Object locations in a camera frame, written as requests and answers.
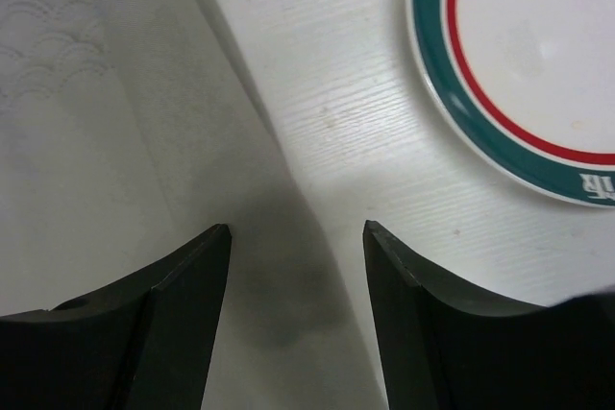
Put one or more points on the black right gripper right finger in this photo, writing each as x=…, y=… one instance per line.
x=447, y=343

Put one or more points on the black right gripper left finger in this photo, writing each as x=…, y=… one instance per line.
x=142, y=342

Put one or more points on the white plate green rim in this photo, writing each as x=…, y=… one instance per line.
x=528, y=85

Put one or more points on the grey cloth placemat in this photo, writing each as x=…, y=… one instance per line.
x=125, y=132

